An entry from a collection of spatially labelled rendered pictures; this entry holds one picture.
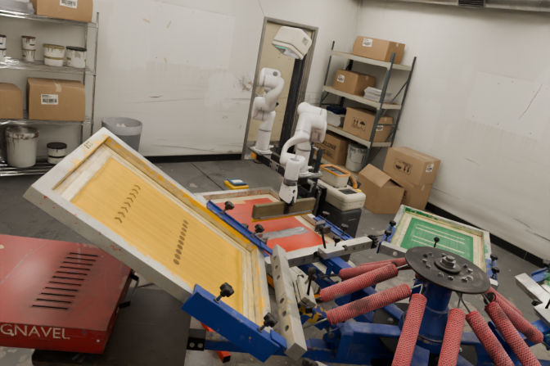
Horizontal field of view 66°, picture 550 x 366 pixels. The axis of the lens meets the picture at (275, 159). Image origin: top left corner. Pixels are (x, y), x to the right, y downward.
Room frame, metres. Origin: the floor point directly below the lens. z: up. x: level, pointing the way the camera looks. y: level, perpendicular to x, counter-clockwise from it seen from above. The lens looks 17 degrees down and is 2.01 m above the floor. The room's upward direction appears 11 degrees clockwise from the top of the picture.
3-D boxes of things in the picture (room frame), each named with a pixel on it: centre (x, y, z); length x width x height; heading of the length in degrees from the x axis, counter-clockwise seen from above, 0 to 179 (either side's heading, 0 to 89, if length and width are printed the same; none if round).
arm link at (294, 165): (2.16, -0.12, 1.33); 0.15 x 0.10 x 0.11; 173
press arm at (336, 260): (1.77, -0.38, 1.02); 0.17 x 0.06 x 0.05; 38
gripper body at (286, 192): (2.12, -0.10, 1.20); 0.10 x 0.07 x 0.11; 38
